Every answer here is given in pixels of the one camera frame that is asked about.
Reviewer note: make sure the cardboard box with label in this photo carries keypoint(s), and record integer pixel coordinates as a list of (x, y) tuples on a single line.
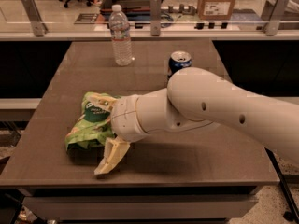
[(215, 9)]

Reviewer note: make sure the clear plastic water bottle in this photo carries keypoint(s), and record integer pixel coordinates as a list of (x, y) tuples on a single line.
[(120, 36)]

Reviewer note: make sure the left metal railing post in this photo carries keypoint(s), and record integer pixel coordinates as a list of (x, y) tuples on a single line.
[(38, 26)]

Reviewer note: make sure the blue soda can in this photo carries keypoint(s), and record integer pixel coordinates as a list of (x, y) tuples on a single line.
[(178, 60)]

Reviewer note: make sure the green rice chip bag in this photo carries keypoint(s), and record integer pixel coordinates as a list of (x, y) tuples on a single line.
[(92, 128)]

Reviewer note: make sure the glass railing panel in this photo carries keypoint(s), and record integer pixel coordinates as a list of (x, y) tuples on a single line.
[(61, 20)]

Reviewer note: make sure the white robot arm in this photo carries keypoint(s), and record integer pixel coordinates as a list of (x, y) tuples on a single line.
[(196, 98)]

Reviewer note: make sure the right metal railing post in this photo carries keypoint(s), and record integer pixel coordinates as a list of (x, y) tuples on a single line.
[(274, 14)]

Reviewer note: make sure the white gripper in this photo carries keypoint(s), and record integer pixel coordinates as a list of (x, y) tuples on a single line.
[(125, 118)]

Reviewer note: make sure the metal railing post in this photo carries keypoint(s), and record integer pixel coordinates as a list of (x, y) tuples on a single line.
[(155, 17), (274, 14), (38, 26)]

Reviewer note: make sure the middle metal railing post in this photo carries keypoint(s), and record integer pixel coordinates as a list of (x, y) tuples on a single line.
[(155, 17)]

